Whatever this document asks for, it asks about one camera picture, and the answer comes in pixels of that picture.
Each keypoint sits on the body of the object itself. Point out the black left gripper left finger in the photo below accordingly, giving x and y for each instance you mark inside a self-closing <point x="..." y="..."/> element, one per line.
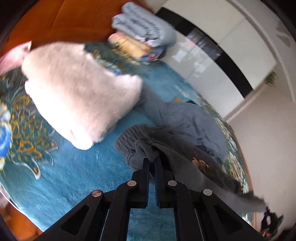
<point x="134" y="193"/>

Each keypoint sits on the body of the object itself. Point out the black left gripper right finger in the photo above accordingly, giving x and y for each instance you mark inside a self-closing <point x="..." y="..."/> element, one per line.
<point x="168" y="190"/>

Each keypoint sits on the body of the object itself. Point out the dark grey sweatpants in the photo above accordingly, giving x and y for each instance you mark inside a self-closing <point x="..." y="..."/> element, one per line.
<point x="189" y="164"/>

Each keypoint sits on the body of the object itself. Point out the blue-grey hoodie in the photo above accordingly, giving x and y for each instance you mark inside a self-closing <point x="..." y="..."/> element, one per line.
<point x="188" y="120"/>

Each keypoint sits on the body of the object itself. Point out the teal floral bedspread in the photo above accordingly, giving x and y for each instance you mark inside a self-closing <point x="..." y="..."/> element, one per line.
<point x="46" y="176"/>

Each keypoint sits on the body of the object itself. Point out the fluffy beige pink garment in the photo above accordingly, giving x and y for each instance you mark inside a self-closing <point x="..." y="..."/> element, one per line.
<point x="78" y="97"/>

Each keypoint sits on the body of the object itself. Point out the black device with green light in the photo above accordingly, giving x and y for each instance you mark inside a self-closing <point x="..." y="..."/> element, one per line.
<point x="270" y="224"/>

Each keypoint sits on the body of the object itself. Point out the folded yellow floral blanket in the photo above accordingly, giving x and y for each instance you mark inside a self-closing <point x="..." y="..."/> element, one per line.
<point x="135" y="49"/>

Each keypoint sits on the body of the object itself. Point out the white black wardrobe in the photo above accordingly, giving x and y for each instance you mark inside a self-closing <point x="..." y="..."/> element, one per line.
<point x="218" y="51"/>

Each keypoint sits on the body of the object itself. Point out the green potted plant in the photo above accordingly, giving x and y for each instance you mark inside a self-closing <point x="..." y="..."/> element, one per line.
<point x="270" y="79"/>

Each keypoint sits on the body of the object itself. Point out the folded light blue quilt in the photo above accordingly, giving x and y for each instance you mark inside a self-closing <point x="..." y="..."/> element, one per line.
<point x="143" y="25"/>

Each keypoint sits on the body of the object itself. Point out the orange wooden headboard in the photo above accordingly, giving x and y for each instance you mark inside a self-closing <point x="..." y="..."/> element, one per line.
<point x="71" y="21"/>

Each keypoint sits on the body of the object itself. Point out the pink white knitted cloth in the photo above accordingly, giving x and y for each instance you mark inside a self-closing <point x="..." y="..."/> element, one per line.
<point x="14" y="58"/>

